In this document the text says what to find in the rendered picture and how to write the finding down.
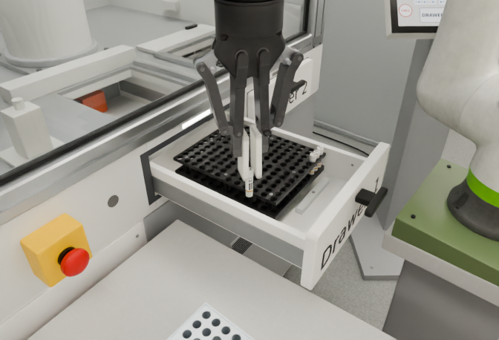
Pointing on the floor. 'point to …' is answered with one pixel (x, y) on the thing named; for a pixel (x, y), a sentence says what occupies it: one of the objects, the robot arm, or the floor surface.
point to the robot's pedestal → (438, 299)
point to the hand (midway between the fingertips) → (249, 152)
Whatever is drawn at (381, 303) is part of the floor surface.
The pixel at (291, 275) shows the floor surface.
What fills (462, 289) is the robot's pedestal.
